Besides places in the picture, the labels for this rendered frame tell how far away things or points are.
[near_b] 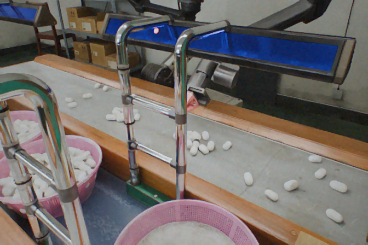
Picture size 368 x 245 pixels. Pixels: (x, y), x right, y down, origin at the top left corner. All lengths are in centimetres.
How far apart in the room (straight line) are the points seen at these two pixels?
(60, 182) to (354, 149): 76
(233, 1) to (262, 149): 222
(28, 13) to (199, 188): 90
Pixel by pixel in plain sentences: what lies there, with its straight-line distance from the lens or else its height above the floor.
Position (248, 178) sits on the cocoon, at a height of 76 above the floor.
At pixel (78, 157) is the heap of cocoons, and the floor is 74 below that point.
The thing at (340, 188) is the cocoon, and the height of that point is 75.
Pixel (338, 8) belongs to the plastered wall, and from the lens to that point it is 266.
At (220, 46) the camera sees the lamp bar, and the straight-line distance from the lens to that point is 57.
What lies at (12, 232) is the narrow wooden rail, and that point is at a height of 76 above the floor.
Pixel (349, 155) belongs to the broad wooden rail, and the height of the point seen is 76.
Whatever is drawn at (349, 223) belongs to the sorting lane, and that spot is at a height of 74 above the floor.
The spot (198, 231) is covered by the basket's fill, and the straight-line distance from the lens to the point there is 61.
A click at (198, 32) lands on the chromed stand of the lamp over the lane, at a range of 48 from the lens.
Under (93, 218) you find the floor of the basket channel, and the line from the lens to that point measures 73.
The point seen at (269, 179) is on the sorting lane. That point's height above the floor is 74.
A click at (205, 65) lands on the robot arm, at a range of 81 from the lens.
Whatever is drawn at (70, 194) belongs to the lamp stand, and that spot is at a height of 96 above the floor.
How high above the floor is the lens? 120
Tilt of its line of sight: 26 degrees down
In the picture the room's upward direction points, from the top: straight up
